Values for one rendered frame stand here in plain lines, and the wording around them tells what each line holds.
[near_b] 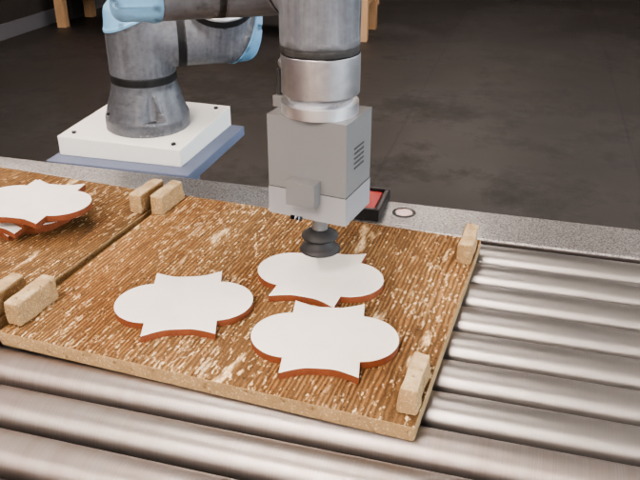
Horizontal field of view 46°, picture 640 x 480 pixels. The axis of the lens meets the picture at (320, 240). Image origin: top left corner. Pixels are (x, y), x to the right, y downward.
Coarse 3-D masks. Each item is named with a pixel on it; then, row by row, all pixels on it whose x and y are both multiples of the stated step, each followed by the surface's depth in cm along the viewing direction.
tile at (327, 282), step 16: (272, 256) 84; (288, 256) 84; (304, 256) 84; (336, 256) 84; (352, 256) 84; (272, 272) 80; (288, 272) 80; (304, 272) 80; (320, 272) 80; (336, 272) 80; (352, 272) 80; (368, 272) 80; (272, 288) 79; (288, 288) 78; (304, 288) 78; (320, 288) 78; (336, 288) 78; (352, 288) 78; (368, 288) 78; (320, 304) 76; (336, 304) 75
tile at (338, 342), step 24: (288, 312) 73; (312, 312) 73; (336, 312) 73; (360, 312) 73; (264, 336) 70; (288, 336) 70; (312, 336) 70; (336, 336) 70; (360, 336) 70; (384, 336) 70; (288, 360) 66; (312, 360) 66; (336, 360) 66; (360, 360) 66; (384, 360) 67
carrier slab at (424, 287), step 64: (128, 256) 85; (192, 256) 85; (256, 256) 85; (384, 256) 85; (448, 256) 85; (64, 320) 74; (256, 320) 74; (384, 320) 74; (448, 320) 74; (192, 384) 66; (256, 384) 65; (320, 384) 65; (384, 384) 65
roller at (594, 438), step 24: (432, 408) 65; (456, 408) 65; (480, 408) 65; (504, 408) 64; (528, 408) 65; (480, 432) 64; (504, 432) 63; (528, 432) 63; (552, 432) 62; (576, 432) 62; (600, 432) 62; (624, 432) 62; (600, 456) 62; (624, 456) 61
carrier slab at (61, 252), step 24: (0, 168) 110; (96, 192) 102; (120, 192) 102; (96, 216) 95; (120, 216) 95; (144, 216) 96; (0, 240) 89; (24, 240) 89; (48, 240) 89; (72, 240) 89; (96, 240) 89; (0, 264) 84; (24, 264) 84; (48, 264) 84; (72, 264) 84
